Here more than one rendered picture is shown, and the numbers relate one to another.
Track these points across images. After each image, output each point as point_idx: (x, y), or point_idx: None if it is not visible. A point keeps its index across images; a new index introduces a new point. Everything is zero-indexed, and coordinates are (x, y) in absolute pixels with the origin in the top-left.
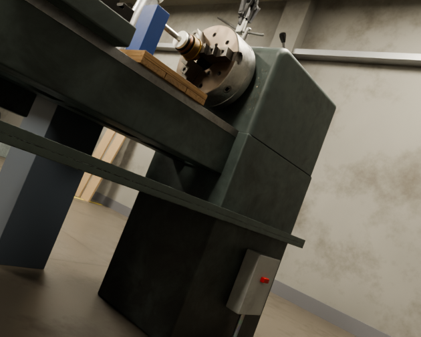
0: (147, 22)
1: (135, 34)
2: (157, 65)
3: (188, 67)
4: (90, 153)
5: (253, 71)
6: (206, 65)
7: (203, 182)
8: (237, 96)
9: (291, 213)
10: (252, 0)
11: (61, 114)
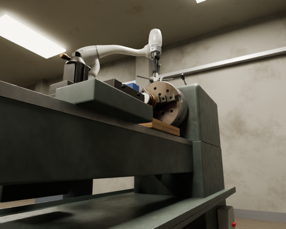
0: None
1: None
2: (158, 124)
3: None
4: (91, 187)
5: (186, 102)
6: (154, 107)
7: (182, 181)
8: (183, 120)
9: (221, 174)
10: (156, 61)
11: None
